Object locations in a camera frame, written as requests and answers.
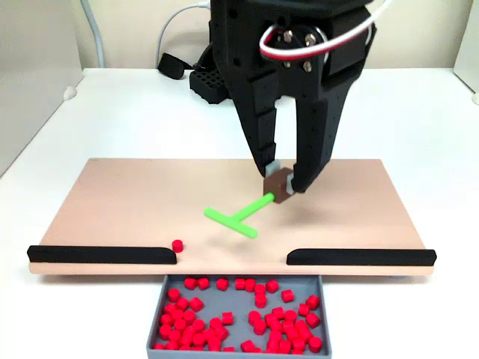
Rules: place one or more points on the black guard rail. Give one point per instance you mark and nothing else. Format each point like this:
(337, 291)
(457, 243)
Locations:
(359, 258)
(97, 255)

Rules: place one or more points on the beige board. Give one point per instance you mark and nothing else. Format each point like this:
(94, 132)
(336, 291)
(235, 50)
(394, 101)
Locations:
(149, 202)

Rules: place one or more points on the grey tube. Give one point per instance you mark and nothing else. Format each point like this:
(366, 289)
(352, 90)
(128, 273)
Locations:
(96, 33)

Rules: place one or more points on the green T-shaped pusher tool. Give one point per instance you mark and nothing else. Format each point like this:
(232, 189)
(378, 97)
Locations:
(250, 207)

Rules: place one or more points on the small white bump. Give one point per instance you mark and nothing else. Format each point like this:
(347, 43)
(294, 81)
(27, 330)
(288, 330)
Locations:
(69, 93)

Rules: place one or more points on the grey container tray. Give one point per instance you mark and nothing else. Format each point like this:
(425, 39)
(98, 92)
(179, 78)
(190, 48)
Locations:
(239, 306)

